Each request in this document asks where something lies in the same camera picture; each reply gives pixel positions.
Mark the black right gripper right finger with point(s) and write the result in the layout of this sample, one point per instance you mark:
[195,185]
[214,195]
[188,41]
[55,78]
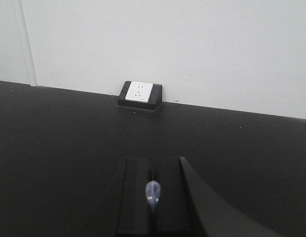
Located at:
[171,214]

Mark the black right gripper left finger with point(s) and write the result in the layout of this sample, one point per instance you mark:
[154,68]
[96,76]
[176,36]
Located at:
[134,216]

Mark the white power socket black base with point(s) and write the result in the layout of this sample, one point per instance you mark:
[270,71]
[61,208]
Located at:
[141,95]

